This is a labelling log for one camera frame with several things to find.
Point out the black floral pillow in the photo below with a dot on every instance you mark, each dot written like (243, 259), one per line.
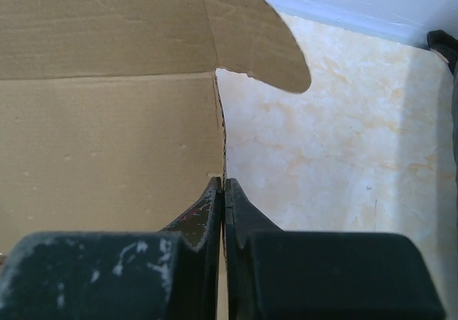
(445, 46)

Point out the brown cardboard box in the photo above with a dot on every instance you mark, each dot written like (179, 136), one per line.
(111, 118)

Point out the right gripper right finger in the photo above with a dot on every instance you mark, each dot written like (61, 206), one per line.
(278, 274)

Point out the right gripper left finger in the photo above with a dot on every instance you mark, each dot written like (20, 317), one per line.
(168, 274)

